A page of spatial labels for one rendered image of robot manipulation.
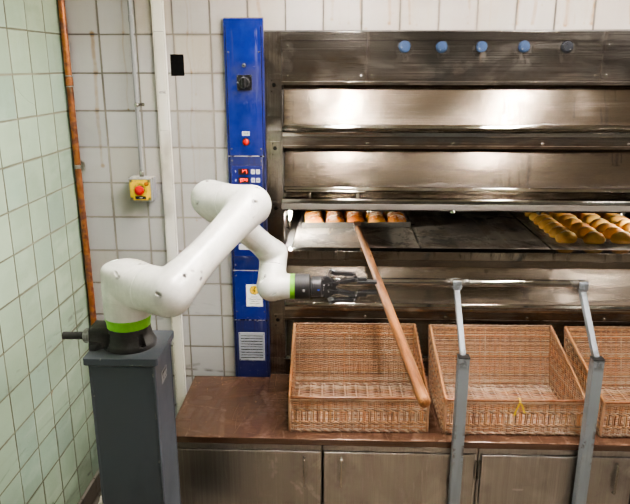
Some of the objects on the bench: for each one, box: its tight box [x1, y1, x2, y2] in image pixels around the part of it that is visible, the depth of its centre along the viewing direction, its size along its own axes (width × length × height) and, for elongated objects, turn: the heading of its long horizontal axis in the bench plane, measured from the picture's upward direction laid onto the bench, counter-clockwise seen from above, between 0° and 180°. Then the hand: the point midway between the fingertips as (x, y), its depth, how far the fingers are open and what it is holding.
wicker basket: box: [427, 324, 586, 436], centre depth 276 cm, size 49×56×28 cm
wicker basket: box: [287, 322, 431, 433], centre depth 278 cm, size 49×56×28 cm
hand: (367, 286), depth 238 cm, fingers open, 3 cm apart
